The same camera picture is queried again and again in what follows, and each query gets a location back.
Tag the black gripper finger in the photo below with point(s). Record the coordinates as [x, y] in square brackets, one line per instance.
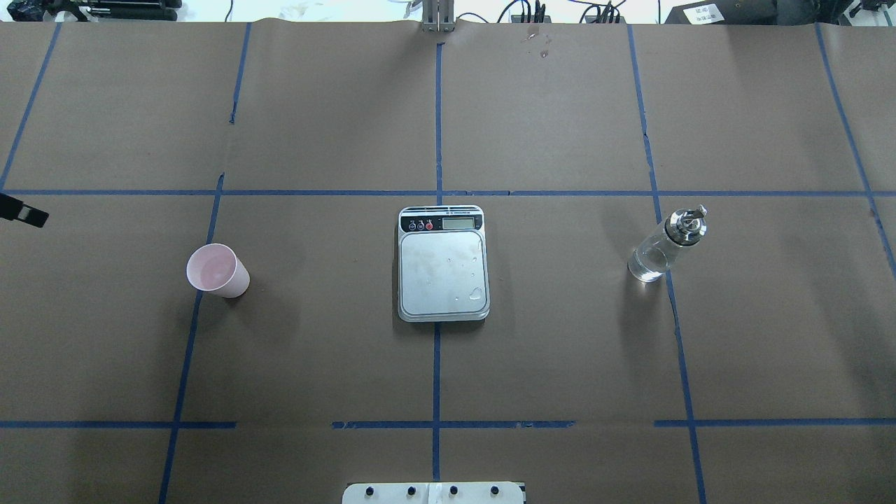
[13, 209]

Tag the pink paper cup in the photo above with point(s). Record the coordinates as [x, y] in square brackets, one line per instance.
[216, 269]

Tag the glass sauce dispenser bottle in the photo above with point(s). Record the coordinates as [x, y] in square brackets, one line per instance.
[681, 230]

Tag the silver digital kitchen scale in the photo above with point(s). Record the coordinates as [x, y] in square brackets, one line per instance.
[443, 271]

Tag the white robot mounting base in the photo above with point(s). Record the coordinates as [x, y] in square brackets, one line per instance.
[436, 492]

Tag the aluminium frame post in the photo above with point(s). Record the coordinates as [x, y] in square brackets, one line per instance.
[438, 16]

